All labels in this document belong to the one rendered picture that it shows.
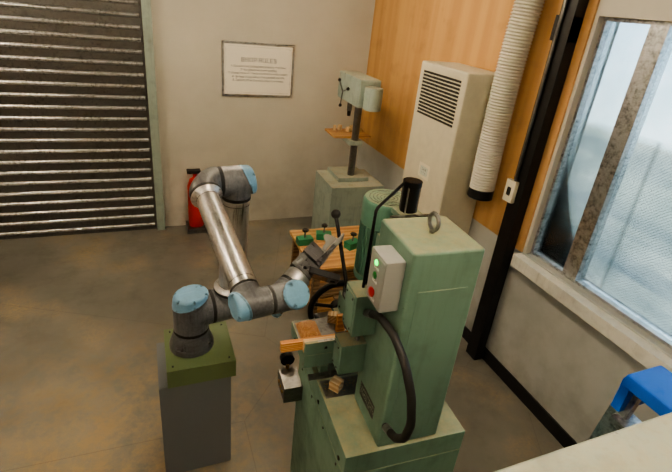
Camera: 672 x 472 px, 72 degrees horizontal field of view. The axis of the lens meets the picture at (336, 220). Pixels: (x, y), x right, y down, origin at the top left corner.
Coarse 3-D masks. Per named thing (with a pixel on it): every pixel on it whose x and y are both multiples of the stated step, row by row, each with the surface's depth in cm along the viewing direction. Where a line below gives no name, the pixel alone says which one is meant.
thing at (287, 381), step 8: (296, 368) 202; (280, 376) 197; (288, 376) 198; (296, 376) 198; (280, 384) 198; (288, 384) 194; (296, 384) 194; (280, 392) 199; (288, 392) 192; (296, 392) 194; (288, 400) 195; (296, 400) 196
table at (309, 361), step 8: (304, 320) 189; (312, 320) 189; (320, 320) 190; (296, 328) 184; (320, 328) 185; (328, 328) 185; (296, 336) 180; (304, 360) 171; (312, 360) 172; (320, 360) 173; (328, 360) 174
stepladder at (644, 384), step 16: (656, 368) 143; (624, 384) 140; (640, 384) 136; (656, 384) 136; (624, 400) 143; (640, 400) 142; (656, 400) 131; (608, 416) 150; (624, 416) 145; (608, 432) 150
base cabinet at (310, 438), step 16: (304, 384) 191; (304, 400) 192; (304, 416) 194; (320, 416) 170; (304, 432) 195; (320, 432) 171; (304, 448) 196; (320, 448) 172; (304, 464) 198; (320, 464) 173; (336, 464) 154; (400, 464) 155; (416, 464) 158; (432, 464) 161; (448, 464) 164
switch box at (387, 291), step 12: (372, 252) 129; (384, 252) 126; (396, 252) 127; (372, 264) 129; (384, 264) 122; (396, 264) 122; (372, 276) 130; (384, 276) 123; (396, 276) 124; (384, 288) 124; (396, 288) 126; (384, 300) 126; (396, 300) 127
